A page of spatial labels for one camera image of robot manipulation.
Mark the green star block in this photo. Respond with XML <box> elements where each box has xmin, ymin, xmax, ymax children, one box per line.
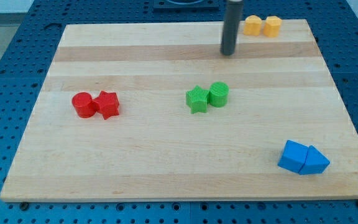
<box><xmin>186</xmin><ymin>85</ymin><xmax>209</xmax><ymax>114</ymax></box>

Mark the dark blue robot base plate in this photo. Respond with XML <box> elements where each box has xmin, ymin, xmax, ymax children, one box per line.
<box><xmin>152</xmin><ymin>0</ymin><xmax>219</xmax><ymax>11</ymax></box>

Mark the blue cube block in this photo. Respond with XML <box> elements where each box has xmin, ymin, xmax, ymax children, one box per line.
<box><xmin>278</xmin><ymin>140</ymin><xmax>308</xmax><ymax>173</ymax></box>

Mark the blue triangle block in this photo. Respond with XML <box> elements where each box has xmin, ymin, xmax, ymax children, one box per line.
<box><xmin>298</xmin><ymin>146</ymin><xmax>330</xmax><ymax>175</ymax></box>

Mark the yellow hexagon block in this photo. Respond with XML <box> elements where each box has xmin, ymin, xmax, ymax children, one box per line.
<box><xmin>263</xmin><ymin>16</ymin><xmax>282</xmax><ymax>37</ymax></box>

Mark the yellow heart block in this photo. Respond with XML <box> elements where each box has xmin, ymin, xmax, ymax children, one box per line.
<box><xmin>243</xmin><ymin>15</ymin><xmax>262</xmax><ymax>36</ymax></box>

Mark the green cylinder block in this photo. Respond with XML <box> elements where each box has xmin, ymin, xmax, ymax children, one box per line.
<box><xmin>209</xmin><ymin>82</ymin><xmax>229</xmax><ymax>108</ymax></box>

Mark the red star block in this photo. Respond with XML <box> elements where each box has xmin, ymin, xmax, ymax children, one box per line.
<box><xmin>93</xmin><ymin>91</ymin><xmax>119</xmax><ymax>120</ymax></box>

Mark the red cylinder block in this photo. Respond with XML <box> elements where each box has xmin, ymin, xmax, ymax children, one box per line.
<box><xmin>71</xmin><ymin>92</ymin><xmax>96</xmax><ymax>118</ymax></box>

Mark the light wooden board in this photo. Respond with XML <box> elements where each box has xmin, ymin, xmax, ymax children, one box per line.
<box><xmin>0</xmin><ymin>19</ymin><xmax>358</xmax><ymax>202</ymax></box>

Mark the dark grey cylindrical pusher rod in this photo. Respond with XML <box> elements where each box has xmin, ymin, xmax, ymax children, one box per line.
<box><xmin>220</xmin><ymin>0</ymin><xmax>244</xmax><ymax>56</ymax></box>

